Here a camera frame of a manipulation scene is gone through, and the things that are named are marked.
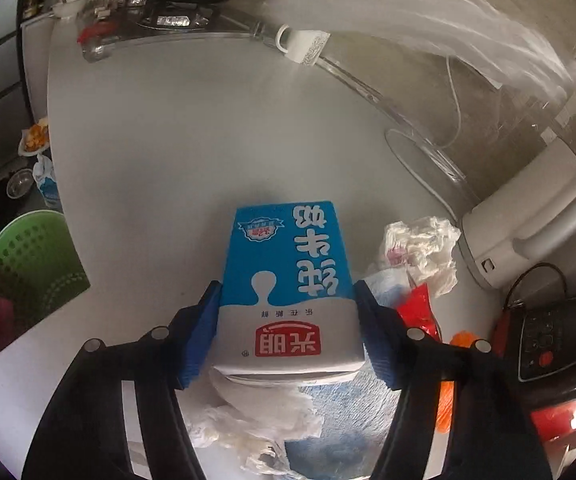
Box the black power cable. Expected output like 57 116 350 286
503 261 569 311

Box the blue and white plastic bag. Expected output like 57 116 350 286
32 155 63 211

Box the white mug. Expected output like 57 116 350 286
275 24 331 66

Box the crumpled white plastic bag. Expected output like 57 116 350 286
363 216 461 311

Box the glass jar with red lid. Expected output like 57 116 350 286
78 20 118 63

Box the crumpled white plastic wrap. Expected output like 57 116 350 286
185 370 326 476

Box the white electric kettle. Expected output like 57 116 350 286
458 137 576 291

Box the green plastic basket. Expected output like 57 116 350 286
0 209 91 331

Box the white bowl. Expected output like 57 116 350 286
50 0 86 20

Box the red plastic wrapper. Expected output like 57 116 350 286
398 282 441 343

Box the gas stove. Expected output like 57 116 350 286
135 2 223 31

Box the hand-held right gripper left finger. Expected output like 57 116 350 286
20 280 223 480

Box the orange plastic wrapper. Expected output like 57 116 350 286
435 330 474 436

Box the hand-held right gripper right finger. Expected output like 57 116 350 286
353 280 554 480

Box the plate with orange food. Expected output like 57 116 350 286
18 116 51 155

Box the black blender base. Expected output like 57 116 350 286
490 297 576 466

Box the white power cable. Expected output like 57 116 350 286
440 55 464 148

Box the steel bowl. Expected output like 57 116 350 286
5 169 34 198

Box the blue and white milk carton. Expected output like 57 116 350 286
210 201 369 388

